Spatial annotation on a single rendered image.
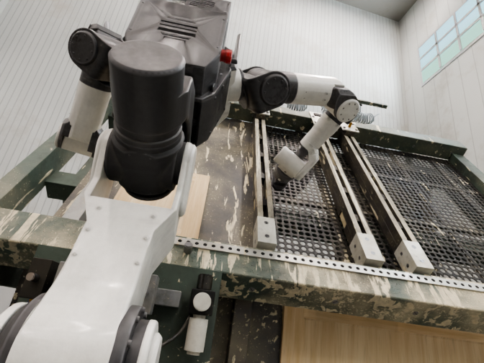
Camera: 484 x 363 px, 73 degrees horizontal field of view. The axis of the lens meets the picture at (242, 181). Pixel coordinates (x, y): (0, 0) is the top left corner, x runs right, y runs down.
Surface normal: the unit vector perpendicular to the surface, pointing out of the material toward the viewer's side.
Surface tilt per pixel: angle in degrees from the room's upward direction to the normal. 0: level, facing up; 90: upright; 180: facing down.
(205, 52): 82
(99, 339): 64
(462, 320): 146
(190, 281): 90
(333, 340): 90
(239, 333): 90
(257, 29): 90
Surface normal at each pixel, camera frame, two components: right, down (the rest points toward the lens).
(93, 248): 0.18, -0.74
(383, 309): -0.02, 0.55
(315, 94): 0.29, 0.62
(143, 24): 0.16, -0.51
